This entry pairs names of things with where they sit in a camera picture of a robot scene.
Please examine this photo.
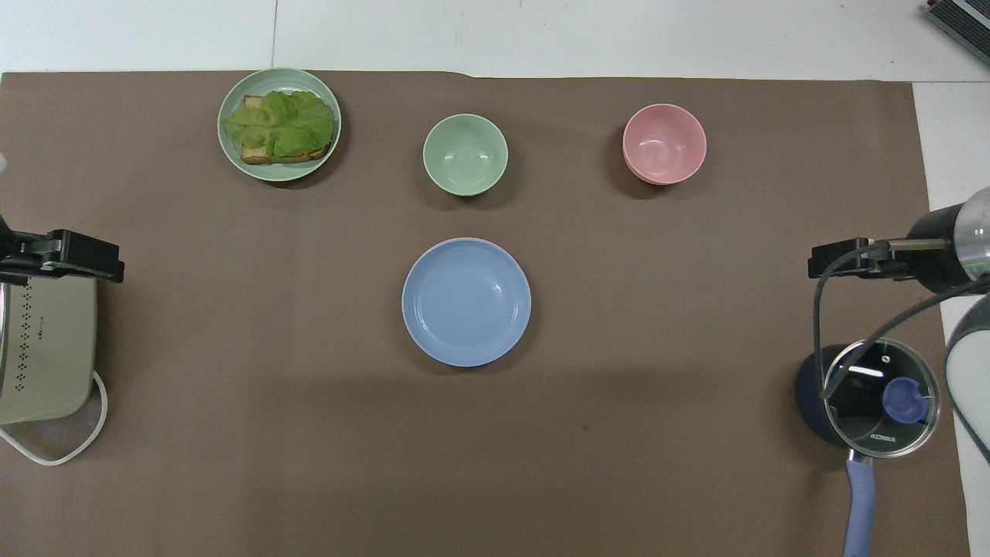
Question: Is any beige appliance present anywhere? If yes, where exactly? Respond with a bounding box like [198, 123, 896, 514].
[0, 273, 100, 425]

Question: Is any green lettuce leaf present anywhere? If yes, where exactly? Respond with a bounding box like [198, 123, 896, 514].
[222, 90, 336, 159]

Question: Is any black cable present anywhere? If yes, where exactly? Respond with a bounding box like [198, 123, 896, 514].
[811, 241, 990, 401]

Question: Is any green plate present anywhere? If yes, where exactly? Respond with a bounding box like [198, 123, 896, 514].
[217, 67, 342, 183]

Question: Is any grey striped device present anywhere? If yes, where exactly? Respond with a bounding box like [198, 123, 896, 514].
[925, 0, 990, 45]

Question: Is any blue plate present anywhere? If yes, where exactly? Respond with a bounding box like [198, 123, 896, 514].
[401, 238, 532, 368]

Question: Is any glass pot lid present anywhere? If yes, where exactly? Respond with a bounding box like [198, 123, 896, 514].
[823, 338, 942, 460]

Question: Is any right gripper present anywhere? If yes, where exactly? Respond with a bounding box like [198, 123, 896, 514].
[878, 203, 974, 295]

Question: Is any pink bowl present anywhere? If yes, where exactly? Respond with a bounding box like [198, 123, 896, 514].
[622, 104, 708, 186]

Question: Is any toast slice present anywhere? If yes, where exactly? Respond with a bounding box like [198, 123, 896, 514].
[240, 94, 333, 165]

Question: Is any white cable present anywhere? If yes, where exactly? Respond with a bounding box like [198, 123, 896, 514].
[0, 370, 108, 466]

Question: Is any green bowl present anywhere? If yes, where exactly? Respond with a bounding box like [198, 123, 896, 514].
[422, 114, 510, 197]

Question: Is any dark blue pot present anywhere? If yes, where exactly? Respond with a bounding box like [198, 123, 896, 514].
[796, 338, 942, 557]

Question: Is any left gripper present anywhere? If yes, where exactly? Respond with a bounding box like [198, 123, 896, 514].
[0, 214, 50, 285]

